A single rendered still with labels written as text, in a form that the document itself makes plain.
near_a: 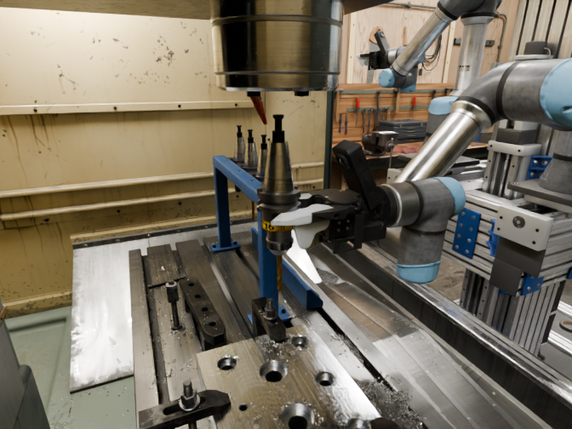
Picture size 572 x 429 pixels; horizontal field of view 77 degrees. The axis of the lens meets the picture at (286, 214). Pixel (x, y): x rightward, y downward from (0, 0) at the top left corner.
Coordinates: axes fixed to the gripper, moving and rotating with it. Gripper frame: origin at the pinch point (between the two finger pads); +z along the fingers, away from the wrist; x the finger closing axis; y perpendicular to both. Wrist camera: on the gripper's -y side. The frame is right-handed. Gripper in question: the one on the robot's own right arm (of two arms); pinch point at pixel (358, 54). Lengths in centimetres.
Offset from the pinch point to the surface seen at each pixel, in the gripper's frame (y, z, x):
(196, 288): 46, -54, -128
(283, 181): 11, -93, -126
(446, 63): 24, 82, 237
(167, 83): 0, 6, -100
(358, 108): 50, 103, 120
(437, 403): 75, -101, -95
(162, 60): -8, 6, -99
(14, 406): 46, -62, -168
